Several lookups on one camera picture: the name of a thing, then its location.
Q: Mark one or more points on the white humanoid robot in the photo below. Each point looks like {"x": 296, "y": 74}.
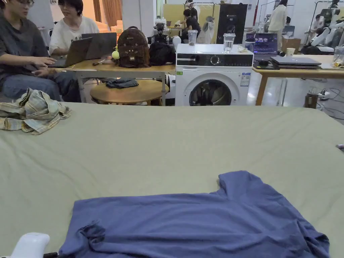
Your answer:
{"x": 326, "y": 29}

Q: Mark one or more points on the dark blue shirt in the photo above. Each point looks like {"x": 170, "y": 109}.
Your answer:
{"x": 188, "y": 223}

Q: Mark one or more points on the white washing machine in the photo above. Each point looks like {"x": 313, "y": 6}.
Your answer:
{"x": 215, "y": 78}

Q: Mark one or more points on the bed with pale green sheet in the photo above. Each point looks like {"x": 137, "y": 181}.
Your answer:
{"x": 161, "y": 139}

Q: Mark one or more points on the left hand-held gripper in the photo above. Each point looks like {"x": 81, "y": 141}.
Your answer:
{"x": 29, "y": 246}

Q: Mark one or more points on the plaid pale shirt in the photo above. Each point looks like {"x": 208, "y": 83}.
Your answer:
{"x": 35, "y": 113}

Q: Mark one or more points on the white power strip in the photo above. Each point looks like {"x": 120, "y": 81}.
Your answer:
{"x": 323, "y": 94}

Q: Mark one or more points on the black standing banner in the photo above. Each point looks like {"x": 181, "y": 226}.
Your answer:
{"x": 231, "y": 21}

